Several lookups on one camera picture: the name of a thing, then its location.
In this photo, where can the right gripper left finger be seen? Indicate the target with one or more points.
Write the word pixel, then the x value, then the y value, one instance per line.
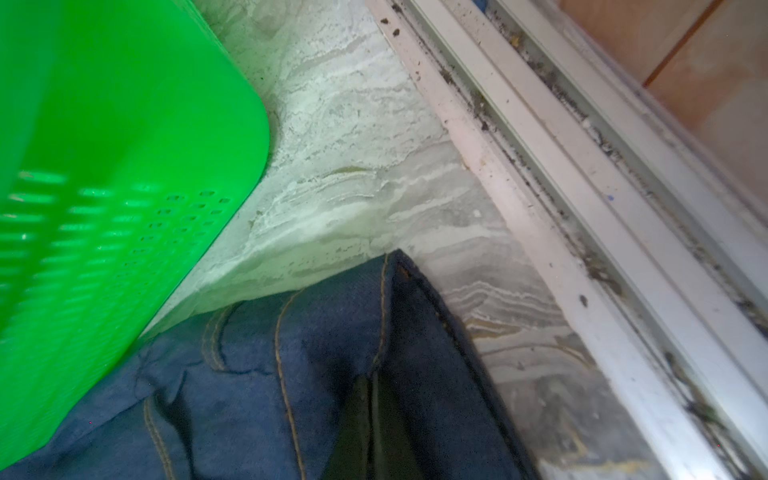
pixel 350 457

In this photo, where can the green plastic basket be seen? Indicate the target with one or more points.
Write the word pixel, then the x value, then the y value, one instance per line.
pixel 129 139

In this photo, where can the dark blue denim trousers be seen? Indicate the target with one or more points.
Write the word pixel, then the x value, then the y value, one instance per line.
pixel 255 390

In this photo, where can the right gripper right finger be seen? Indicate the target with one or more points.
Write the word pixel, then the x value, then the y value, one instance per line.
pixel 392 455

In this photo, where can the aluminium table edge rail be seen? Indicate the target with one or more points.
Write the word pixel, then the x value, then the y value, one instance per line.
pixel 656 263

